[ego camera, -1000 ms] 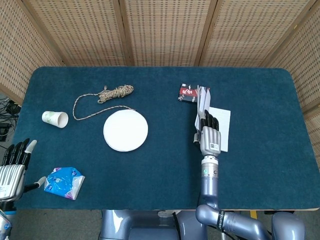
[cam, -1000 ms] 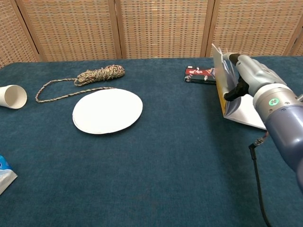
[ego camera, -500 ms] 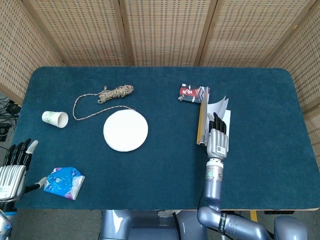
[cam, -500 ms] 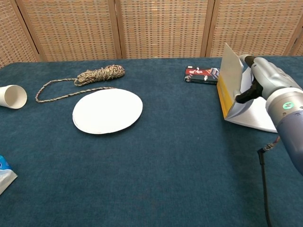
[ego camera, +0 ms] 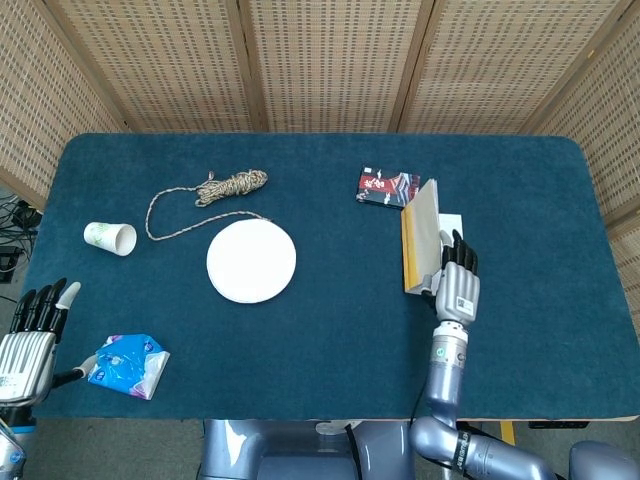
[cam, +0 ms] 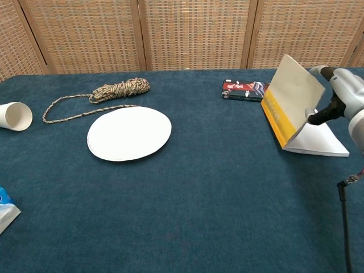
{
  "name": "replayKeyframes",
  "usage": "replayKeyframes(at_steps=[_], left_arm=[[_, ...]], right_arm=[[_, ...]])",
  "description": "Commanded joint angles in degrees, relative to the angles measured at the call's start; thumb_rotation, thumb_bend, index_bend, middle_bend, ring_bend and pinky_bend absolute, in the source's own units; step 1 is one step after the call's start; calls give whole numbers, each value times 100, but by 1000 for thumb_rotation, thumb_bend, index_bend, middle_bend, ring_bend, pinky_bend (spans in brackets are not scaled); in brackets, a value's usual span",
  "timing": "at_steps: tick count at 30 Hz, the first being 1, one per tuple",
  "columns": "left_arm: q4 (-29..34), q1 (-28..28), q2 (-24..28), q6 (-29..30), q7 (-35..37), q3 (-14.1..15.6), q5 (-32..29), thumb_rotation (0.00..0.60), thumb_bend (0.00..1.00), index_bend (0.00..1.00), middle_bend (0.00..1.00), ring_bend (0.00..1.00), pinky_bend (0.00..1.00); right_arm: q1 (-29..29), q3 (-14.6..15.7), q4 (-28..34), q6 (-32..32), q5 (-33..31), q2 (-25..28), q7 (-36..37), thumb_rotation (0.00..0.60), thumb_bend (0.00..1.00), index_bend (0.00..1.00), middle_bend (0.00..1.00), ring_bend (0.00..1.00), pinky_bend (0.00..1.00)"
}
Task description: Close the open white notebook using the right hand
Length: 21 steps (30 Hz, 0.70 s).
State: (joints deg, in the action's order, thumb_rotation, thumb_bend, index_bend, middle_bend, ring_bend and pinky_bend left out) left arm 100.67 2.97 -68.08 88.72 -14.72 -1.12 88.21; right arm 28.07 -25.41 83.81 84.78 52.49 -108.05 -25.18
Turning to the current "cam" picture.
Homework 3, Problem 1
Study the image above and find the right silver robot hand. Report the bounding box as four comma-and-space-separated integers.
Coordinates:
305, 65, 364, 156

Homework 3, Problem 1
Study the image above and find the notebook with yellow spine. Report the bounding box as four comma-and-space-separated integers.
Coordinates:
260, 53, 350, 158

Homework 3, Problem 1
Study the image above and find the red black card box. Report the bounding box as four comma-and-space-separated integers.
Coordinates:
221, 80, 271, 102

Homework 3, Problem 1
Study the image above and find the woven bamboo folding screen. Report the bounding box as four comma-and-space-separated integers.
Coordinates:
0, 0, 364, 83

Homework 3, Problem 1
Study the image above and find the dark teal table mat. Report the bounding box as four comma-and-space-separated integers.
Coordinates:
0, 67, 364, 273

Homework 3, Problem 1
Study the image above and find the white paper plate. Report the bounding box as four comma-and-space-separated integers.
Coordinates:
86, 106, 172, 162

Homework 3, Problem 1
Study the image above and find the white paper cup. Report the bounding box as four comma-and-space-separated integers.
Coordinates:
0, 102, 33, 132

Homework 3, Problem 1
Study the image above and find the blue tissue pack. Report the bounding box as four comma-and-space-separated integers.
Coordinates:
0, 186, 22, 235

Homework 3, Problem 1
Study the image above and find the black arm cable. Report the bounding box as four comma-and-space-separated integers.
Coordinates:
337, 167, 364, 273

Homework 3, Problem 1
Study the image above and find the braided camouflage rope bundle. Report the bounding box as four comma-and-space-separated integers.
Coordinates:
42, 77, 151, 124

